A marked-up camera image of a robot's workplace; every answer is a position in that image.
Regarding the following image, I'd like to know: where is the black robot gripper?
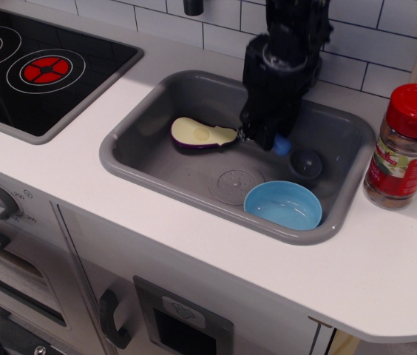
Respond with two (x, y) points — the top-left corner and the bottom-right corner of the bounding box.
(240, 35), (318, 151)

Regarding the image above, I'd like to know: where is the blue handled metal spoon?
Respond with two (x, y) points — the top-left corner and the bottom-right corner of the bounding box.
(272, 134), (323, 180)

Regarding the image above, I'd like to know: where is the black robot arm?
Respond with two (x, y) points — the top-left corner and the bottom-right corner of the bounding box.
(240, 1), (333, 151)

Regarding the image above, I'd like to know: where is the grey plastic sink basin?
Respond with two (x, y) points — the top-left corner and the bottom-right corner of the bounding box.
(99, 71), (376, 246)

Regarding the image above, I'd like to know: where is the light blue plastic bowl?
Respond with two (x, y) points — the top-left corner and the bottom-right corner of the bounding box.
(243, 180), (322, 231)

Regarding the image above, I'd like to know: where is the toy eggplant half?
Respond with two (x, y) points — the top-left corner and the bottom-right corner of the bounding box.
(170, 117), (238, 149)

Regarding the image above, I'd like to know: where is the dark grey toy faucet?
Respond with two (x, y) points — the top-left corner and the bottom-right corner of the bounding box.
(243, 1), (333, 87)

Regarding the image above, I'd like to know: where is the red lid spice jar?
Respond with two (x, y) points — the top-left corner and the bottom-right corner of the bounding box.
(363, 84), (417, 209)

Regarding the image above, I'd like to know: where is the black toy stovetop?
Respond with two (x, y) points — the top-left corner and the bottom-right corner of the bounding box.
(0, 10), (143, 145)

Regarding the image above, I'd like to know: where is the grey dishwasher panel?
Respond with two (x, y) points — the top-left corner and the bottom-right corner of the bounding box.
(133, 276), (234, 355)

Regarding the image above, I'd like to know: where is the dark grey cabinet handle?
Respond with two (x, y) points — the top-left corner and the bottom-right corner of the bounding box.
(98, 289), (132, 350)

